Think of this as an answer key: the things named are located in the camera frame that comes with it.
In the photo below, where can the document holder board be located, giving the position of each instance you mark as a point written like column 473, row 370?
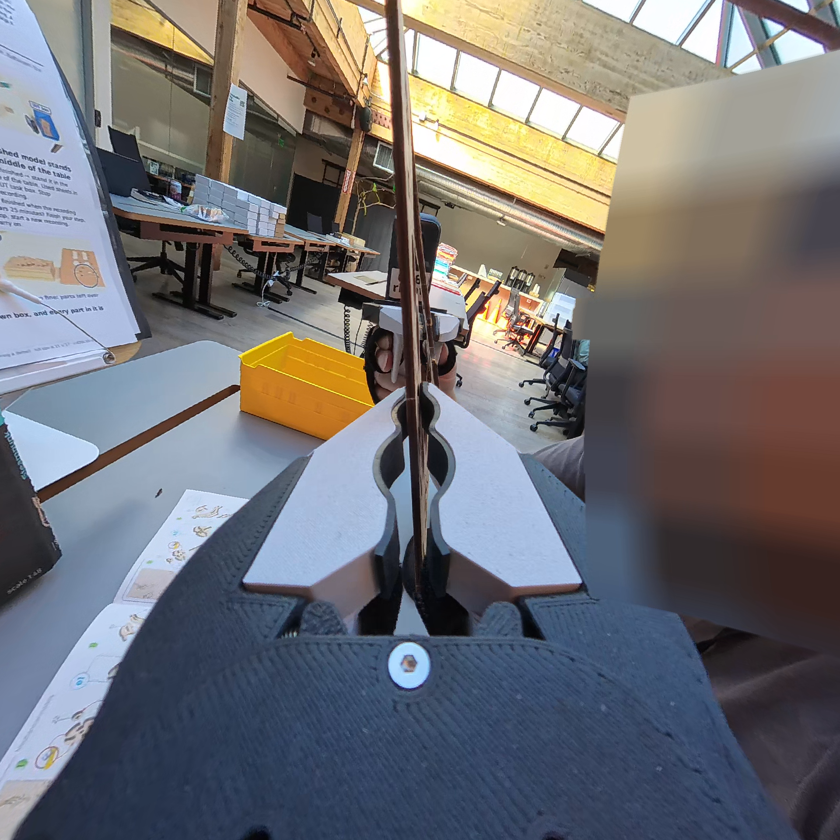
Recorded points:
column 124, row 262

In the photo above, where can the printed instruction sheet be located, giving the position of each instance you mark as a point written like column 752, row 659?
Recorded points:
column 46, row 197

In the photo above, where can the illustrated assembly booklet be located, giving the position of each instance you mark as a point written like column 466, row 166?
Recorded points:
column 177, row 538

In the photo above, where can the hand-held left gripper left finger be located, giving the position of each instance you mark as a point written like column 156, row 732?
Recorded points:
column 315, row 518

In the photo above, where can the black monitor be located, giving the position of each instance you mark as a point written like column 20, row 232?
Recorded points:
column 124, row 174

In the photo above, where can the silver ventilation duct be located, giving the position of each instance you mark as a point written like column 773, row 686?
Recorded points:
column 512, row 203

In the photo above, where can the person's brown clothing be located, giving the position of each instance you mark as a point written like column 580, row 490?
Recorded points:
column 774, row 722

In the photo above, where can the dark model kit box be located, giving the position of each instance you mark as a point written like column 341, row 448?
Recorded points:
column 19, row 538

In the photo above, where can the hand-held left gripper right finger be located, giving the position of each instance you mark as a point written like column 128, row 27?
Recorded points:
column 505, row 518

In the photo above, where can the grey office desk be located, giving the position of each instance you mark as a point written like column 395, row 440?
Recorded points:
column 170, row 220

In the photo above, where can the laser-cut plywood parts sheet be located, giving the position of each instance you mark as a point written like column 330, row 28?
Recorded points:
column 401, row 197

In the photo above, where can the paper notice on post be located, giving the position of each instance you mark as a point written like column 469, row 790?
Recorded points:
column 234, row 111

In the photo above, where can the white document stand base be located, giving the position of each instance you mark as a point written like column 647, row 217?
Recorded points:
column 46, row 449

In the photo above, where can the group of black office chairs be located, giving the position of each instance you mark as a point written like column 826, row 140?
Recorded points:
column 558, row 380

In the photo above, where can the yellow plastic bin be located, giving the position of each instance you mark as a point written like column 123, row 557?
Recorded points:
column 295, row 394

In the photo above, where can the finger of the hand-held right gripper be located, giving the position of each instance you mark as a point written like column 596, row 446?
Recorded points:
column 391, row 323
column 449, row 327

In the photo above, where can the stack of white boxes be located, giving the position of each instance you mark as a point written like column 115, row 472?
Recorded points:
column 236, row 203

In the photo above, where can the person's right hand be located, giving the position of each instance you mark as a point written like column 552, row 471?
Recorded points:
column 384, row 359

